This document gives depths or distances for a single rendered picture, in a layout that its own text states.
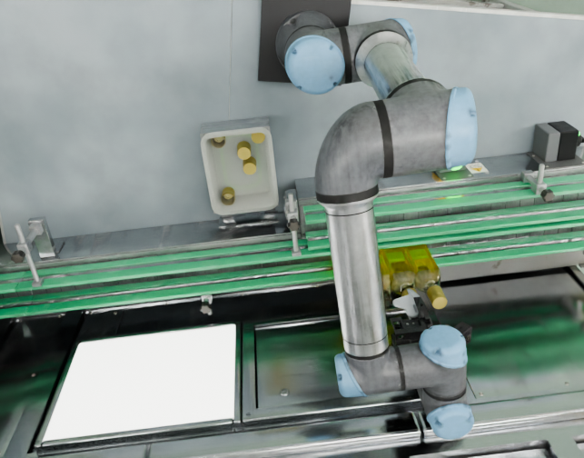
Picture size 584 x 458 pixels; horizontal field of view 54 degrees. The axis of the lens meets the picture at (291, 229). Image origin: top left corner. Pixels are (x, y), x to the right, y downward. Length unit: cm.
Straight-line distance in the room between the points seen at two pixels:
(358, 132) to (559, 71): 92
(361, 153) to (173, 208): 87
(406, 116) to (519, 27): 79
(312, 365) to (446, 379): 43
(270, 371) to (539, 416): 57
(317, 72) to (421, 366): 61
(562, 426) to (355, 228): 65
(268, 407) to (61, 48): 95
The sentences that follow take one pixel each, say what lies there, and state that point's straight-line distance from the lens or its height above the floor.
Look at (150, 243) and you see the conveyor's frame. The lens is 156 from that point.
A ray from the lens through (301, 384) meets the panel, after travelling 132.
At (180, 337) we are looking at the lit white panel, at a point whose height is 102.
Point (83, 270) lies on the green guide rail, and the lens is 156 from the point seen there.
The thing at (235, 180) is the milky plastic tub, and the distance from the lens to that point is 154.
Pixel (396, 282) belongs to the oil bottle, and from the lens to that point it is 137.
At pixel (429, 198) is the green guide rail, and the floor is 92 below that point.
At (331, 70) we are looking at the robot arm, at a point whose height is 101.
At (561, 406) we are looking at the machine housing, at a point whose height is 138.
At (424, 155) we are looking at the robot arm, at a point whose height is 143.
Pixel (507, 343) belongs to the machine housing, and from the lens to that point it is 150.
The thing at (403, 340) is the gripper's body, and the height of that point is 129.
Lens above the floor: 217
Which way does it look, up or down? 61 degrees down
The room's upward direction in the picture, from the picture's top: 171 degrees clockwise
